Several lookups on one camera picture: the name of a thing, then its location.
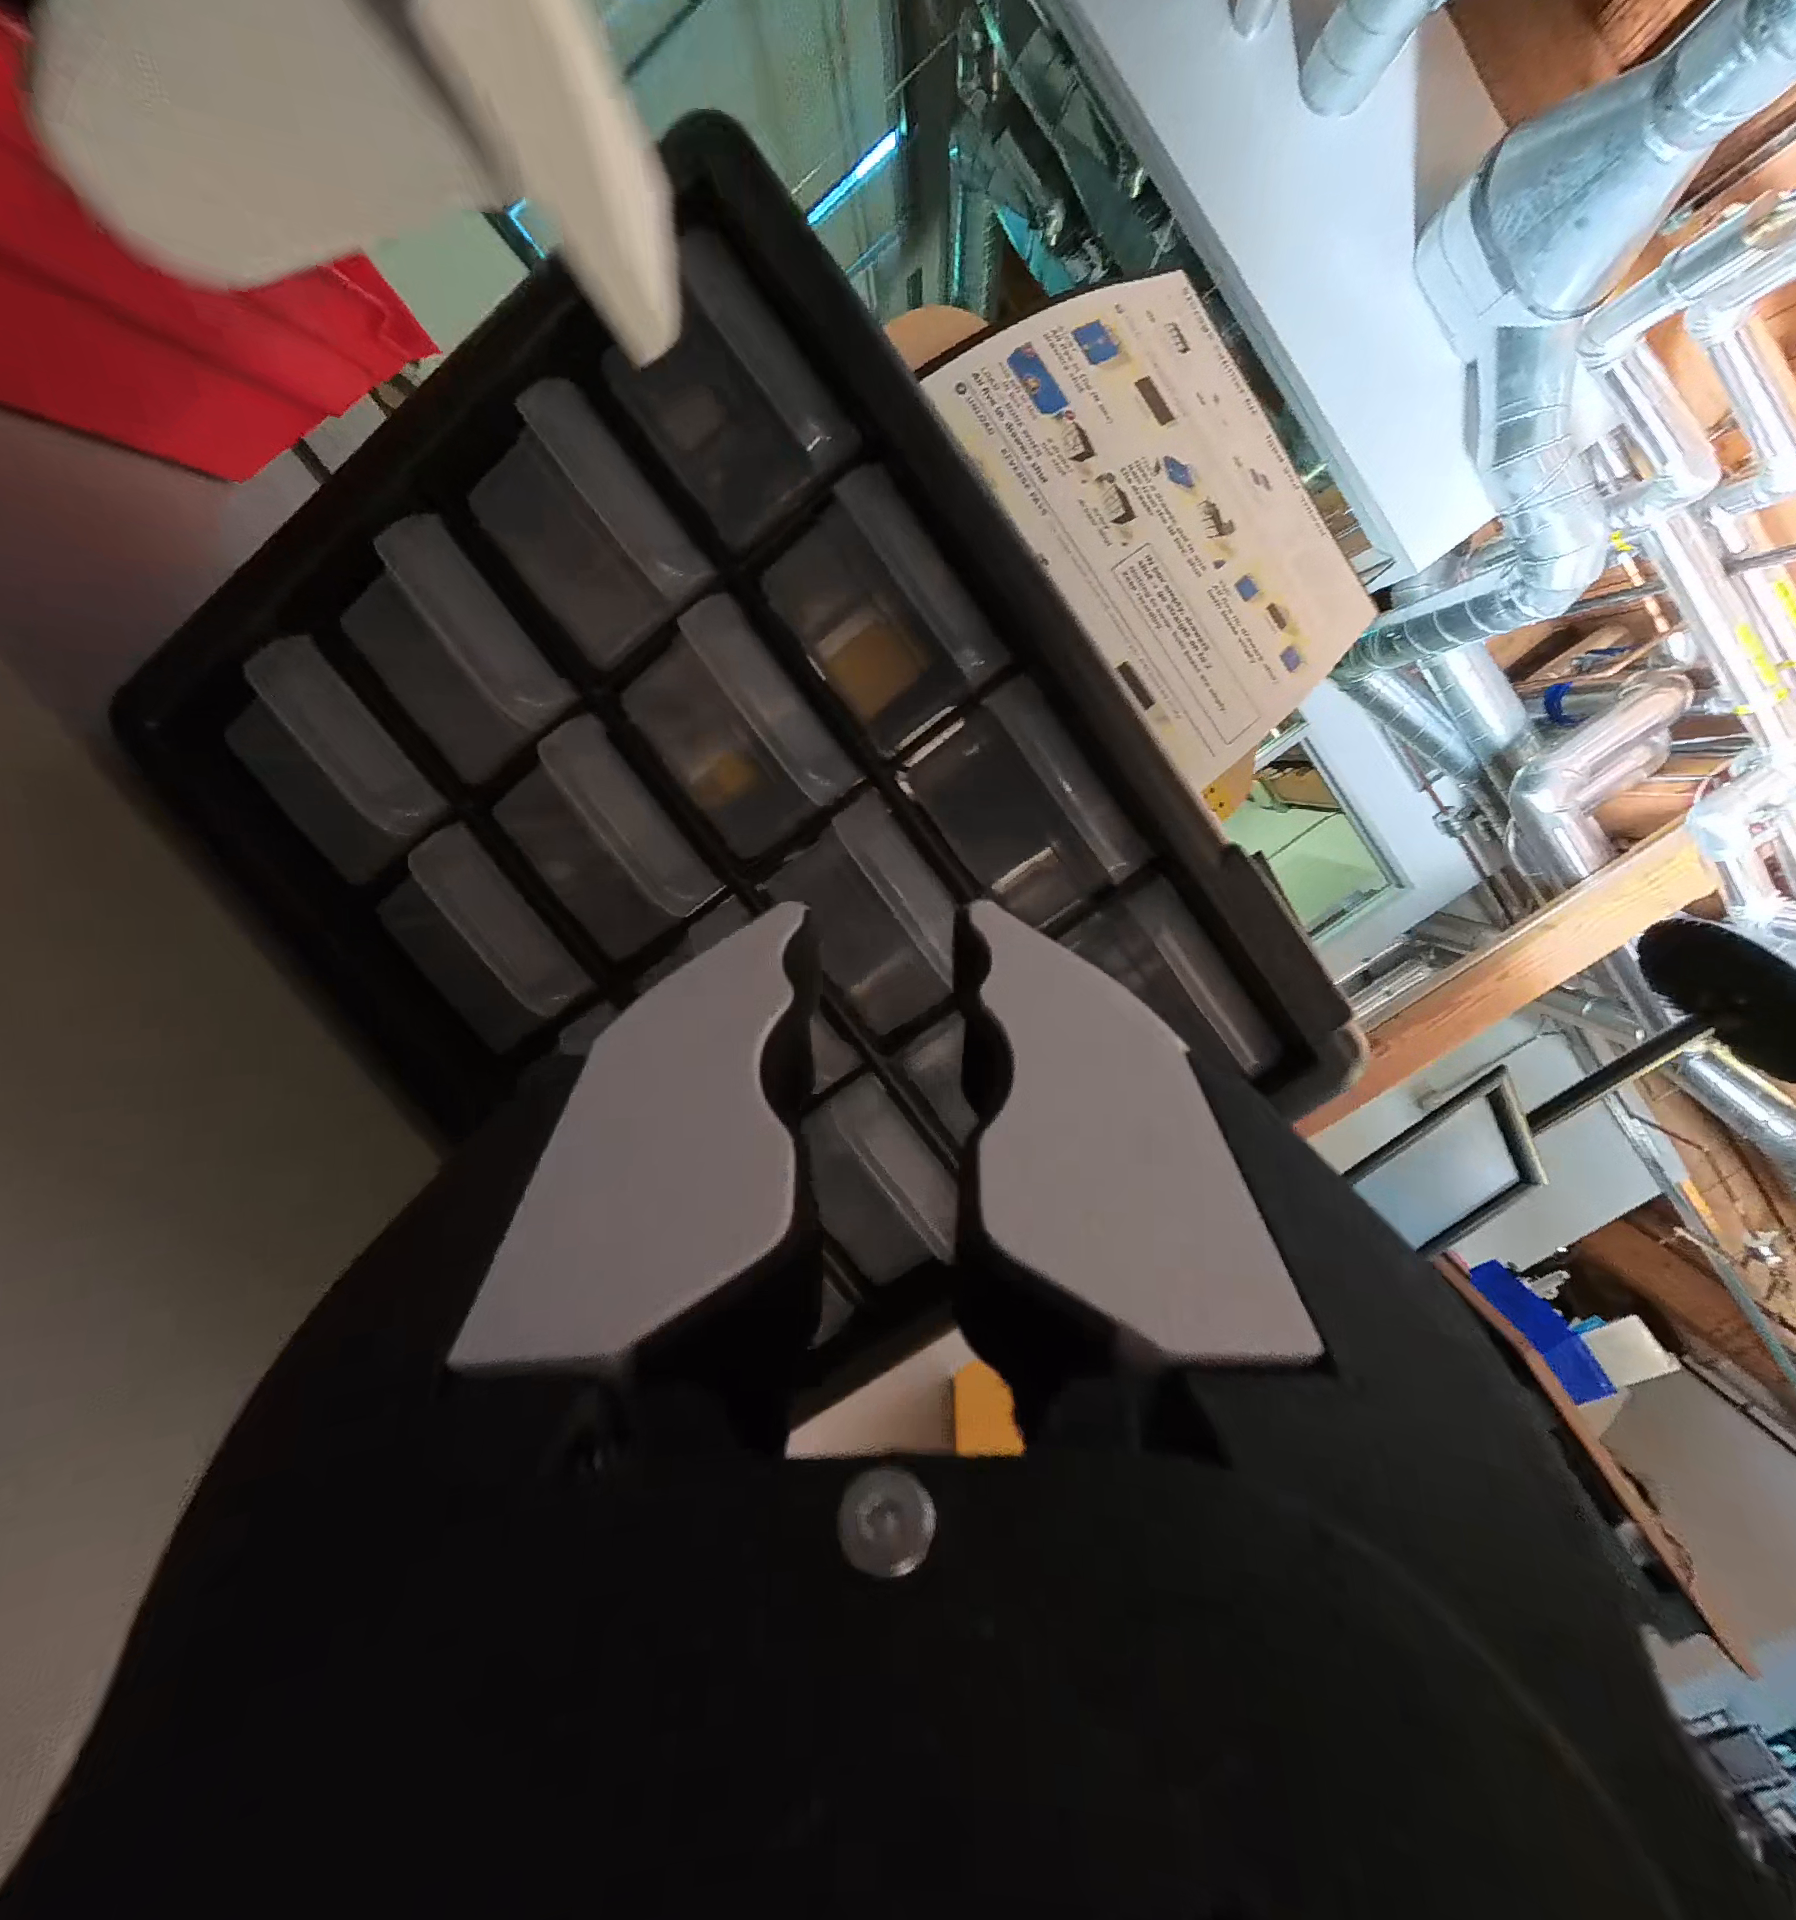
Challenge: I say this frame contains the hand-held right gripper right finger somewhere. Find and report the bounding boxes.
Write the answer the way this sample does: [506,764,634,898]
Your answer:
[950,902,1326,1373]

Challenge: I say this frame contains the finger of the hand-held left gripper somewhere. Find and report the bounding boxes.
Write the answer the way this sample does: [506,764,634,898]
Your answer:
[29,0,527,293]
[415,0,685,368]

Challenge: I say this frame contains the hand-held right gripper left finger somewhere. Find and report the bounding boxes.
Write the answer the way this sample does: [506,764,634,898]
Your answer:
[449,909,826,1381]

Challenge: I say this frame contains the black drawer cabinet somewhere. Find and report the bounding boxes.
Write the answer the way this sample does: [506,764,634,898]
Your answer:
[113,113,1366,1352]

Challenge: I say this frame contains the yellow plastic bin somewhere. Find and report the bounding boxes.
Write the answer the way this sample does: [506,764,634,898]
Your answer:
[950,1364,1027,1457]

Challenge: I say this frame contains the red plastic bin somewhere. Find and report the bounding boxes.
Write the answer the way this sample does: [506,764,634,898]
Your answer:
[0,0,434,482]

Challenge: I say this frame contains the blue box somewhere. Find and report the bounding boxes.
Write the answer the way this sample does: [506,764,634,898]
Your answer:
[1464,1261,1620,1413]

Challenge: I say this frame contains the wooden ceiling beam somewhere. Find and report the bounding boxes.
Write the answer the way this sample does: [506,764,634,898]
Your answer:
[1290,827,1740,1136]

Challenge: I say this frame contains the printed instruction sheet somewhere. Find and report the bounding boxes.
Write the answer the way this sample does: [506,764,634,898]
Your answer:
[922,270,1341,798]

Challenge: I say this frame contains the silver pipe bundle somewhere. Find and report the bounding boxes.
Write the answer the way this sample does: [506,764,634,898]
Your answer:
[1334,180,1796,990]

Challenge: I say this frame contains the glass partition wall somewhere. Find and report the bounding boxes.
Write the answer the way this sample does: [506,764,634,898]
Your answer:
[598,0,989,301]

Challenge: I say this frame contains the metal air duct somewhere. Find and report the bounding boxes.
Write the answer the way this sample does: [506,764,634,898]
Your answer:
[1416,0,1796,333]

